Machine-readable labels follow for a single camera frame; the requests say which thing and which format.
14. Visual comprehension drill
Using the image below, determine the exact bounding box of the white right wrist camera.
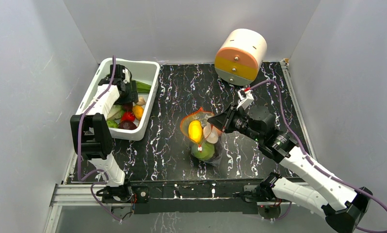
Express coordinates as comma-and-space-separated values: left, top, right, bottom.
237, 87, 254, 110

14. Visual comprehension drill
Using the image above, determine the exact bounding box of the white plastic bin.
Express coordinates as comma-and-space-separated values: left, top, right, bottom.
76, 58, 160, 141

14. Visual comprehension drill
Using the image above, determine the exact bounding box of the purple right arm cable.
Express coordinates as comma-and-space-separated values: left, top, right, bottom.
238, 79, 387, 233

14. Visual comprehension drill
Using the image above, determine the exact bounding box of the beige garlic bulb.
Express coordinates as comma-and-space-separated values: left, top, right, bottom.
136, 97, 146, 106

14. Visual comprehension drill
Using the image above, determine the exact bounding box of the orange mango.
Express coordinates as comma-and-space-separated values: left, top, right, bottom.
132, 105, 144, 121

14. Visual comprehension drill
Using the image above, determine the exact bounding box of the clear zip top bag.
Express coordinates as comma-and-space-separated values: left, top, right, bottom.
179, 107, 222, 166

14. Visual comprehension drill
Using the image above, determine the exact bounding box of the yellow lemon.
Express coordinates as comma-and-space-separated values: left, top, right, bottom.
188, 120, 203, 143

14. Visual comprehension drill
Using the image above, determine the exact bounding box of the dark green leaf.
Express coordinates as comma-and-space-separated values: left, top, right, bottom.
135, 81, 152, 94

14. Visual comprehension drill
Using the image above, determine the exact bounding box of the red pepper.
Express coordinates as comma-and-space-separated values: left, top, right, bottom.
120, 111, 136, 122

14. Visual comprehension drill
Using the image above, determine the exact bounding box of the green lettuce leaf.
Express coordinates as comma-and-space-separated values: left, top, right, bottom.
107, 105, 125, 120

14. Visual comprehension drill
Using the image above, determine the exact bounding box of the round pastel drawer cabinet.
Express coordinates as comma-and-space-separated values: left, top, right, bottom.
214, 29, 267, 86

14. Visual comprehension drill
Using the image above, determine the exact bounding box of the small green sprout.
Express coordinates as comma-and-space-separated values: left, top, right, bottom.
106, 120, 119, 129

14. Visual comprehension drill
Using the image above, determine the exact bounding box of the dark red plum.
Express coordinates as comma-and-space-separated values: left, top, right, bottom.
118, 120, 137, 130

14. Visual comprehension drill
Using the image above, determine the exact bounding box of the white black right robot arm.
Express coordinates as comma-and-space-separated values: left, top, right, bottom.
207, 105, 371, 233

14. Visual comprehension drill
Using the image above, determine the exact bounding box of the green cabbage ball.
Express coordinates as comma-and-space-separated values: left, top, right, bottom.
191, 142, 215, 161

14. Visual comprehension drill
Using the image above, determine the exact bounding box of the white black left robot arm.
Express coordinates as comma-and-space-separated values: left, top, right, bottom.
70, 63, 137, 202

